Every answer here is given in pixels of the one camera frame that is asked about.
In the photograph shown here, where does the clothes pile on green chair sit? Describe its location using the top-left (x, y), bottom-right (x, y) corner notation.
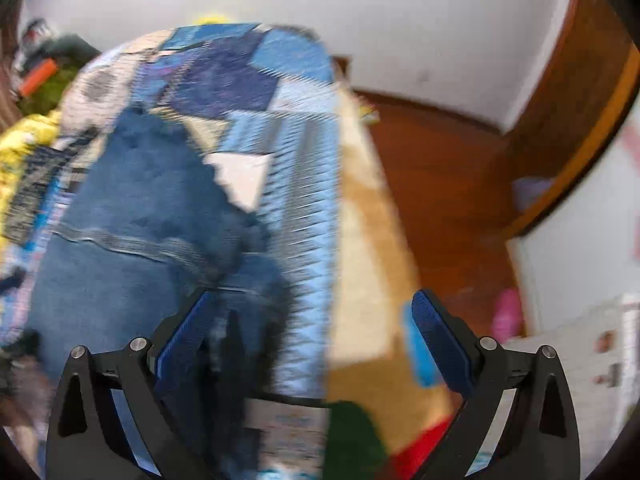
top-left (10, 18), bottom-right (101, 116)

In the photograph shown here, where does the blue denim jacket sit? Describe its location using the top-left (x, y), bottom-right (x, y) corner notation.
top-left (19, 104), bottom-right (296, 480)

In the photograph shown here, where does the yellow cartoon blanket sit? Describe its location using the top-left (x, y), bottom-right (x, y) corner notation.
top-left (1, 110), bottom-right (63, 260)

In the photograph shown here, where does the white cabinet with handle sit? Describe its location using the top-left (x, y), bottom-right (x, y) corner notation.
top-left (506, 292), bottom-right (639, 479)

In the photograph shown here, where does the wooden wardrobe with glass door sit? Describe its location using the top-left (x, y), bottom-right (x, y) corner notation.
top-left (503, 0), bottom-right (639, 333)

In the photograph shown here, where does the pink croc shoe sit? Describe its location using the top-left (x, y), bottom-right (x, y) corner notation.
top-left (491, 288), bottom-right (524, 344)

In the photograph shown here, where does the blue patchwork bed cover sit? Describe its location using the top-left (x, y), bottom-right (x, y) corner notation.
top-left (1, 23), bottom-right (340, 400)

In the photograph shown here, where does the orange box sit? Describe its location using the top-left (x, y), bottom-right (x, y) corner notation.
top-left (18, 58), bottom-right (58, 98)

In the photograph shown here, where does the tan fleece blanket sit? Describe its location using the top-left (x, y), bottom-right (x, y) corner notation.
top-left (326, 84), bottom-right (452, 479)

